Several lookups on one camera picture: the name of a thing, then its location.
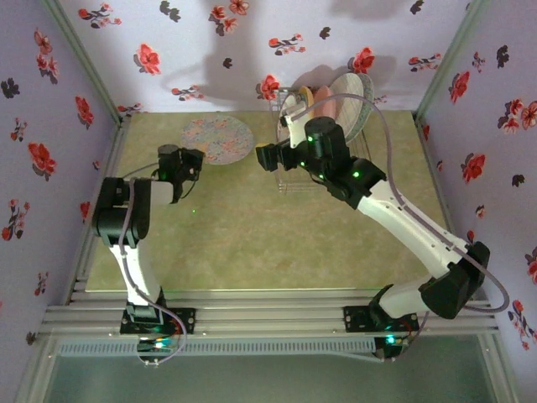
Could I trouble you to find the pink plate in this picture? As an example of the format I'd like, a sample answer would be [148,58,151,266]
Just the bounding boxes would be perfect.
[310,83,337,123]

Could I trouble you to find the yellow plate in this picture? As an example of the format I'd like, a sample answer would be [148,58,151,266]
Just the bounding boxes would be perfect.
[297,86,315,111]

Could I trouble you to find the white grid pattern plate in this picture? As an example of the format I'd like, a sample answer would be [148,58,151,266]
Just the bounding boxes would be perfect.
[331,73,365,135]

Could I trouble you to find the colourful speckled plate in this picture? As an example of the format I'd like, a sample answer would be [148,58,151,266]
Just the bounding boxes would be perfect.
[180,115,255,166]
[356,74,376,142]

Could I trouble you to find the white sunburst pattern plate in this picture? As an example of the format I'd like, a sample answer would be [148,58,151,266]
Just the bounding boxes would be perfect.
[278,92,304,142]

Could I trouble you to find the small lit circuit board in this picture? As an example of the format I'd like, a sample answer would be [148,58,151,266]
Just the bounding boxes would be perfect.
[375,333,410,362]
[136,334,180,356]

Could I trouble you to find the wire dish rack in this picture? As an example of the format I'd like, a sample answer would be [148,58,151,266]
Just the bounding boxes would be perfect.
[274,86,378,195]

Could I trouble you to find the aluminium side rail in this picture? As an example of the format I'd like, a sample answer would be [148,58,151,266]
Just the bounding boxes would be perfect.
[65,117,131,306]
[413,112,479,301]

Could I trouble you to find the aluminium corner post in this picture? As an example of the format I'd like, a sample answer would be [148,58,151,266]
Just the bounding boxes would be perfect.
[413,0,486,121]
[41,0,129,127]

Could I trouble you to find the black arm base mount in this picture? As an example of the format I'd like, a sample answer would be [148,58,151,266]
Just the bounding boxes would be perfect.
[120,307,197,336]
[342,305,420,335]

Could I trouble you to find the aluminium frame rails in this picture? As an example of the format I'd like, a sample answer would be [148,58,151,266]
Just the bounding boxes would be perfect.
[39,288,503,337]

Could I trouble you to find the white slotted cable duct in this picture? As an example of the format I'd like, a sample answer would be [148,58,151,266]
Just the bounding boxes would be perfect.
[56,338,377,359]

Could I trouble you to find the aluminium frame leg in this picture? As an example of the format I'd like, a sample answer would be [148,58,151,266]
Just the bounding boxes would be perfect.
[15,335,60,403]
[477,335,520,403]

